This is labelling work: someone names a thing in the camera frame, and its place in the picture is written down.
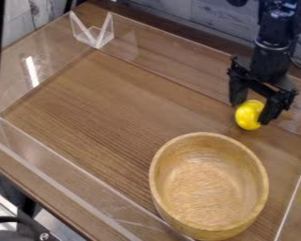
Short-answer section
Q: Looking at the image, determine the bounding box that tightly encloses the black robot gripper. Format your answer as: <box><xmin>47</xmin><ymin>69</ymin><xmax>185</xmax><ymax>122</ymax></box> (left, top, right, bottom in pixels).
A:
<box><xmin>226</xmin><ymin>42</ymin><xmax>297</xmax><ymax>125</ymax></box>

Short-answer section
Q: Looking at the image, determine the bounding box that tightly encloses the yellow lemon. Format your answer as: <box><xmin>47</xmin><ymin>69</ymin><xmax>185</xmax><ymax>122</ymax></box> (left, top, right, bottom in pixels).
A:
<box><xmin>234</xmin><ymin>100</ymin><xmax>264</xmax><ymax>131</ymax></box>

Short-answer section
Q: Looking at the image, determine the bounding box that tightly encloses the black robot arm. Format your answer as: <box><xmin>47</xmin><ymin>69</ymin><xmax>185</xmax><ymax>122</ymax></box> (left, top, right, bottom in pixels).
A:
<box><xmin>226</xmin><ymin>0</ymin><xmax>301</xmax><ymax>125</ymax></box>

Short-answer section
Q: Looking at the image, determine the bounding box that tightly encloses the brown wooden bowl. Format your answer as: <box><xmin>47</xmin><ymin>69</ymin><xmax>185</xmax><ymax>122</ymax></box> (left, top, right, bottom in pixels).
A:
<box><xmin>149</xmin><ymin>132</ymin><xmax>269</xmax><ymax>241</ymax></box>

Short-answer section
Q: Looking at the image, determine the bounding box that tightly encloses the clear acrylic tray enclosure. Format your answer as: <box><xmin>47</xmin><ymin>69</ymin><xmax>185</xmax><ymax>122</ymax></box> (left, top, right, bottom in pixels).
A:
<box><xmin>0</xmin><ymin>8</ymin><xmax>301</xmax><ymax>241</ymax></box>

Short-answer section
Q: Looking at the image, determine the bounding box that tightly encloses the black metal bracket with screw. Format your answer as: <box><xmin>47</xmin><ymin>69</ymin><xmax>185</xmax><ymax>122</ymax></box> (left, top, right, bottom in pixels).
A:
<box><xmin>15</xmin><ymin>210</ymin><xmax>59</xmax><ymax>241</ymax></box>

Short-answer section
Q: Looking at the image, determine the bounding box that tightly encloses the black cable bottom left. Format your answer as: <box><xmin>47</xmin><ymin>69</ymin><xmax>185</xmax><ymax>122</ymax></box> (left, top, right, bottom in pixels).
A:
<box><xmin>0</xmin><ymin>216</ymin><xmax>34</xmax><ymax>241</ymax></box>

